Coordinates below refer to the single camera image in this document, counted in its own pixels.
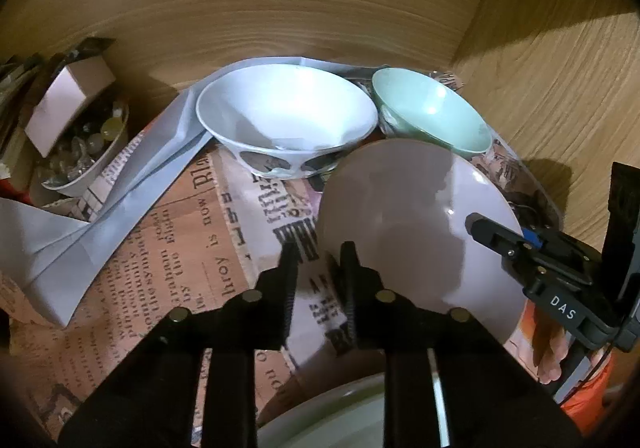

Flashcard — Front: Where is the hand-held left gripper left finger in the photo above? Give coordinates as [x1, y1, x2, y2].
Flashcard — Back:
[57, 243, 301, 448]

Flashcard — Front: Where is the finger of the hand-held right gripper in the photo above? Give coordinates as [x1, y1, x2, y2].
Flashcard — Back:
[522, 228, 603, 279]
[465, 213, 532, 260]

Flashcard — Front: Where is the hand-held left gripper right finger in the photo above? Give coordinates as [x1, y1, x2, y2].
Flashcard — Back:
[340, 242, 586, 448]

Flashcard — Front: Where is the pale pink bowl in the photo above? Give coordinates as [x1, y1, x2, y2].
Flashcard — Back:
[317, 138, 527, 345]

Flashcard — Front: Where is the mint green plate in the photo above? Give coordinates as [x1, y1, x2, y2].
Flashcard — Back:
[257, 372, 446, 448]

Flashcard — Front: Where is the mint green bowl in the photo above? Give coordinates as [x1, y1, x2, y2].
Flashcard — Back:
[371, 67, 494, 159]

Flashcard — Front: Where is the white bowl with dark spots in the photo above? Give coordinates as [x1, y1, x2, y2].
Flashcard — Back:
[196, 64, 378, 179]

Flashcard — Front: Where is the person's right forearm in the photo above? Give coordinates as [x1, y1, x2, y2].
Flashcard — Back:
[559, 350, 616, 424]

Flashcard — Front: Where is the person's right hand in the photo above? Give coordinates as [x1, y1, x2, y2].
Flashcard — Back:
[531, 313, 571, 383]

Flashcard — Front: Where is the newspaper print table mat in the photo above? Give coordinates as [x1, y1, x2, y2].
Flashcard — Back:
[0, 71, 556, 448]

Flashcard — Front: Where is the grey folded paper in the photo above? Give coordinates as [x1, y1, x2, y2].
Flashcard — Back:
[0, 56, 386, 327]

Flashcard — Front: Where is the small bowl of trinkets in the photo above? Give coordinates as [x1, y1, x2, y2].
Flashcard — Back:
[41, 96, 132, 198]

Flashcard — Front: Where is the small pale card box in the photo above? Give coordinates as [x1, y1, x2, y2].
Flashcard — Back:
[25, 57, 117, 157]

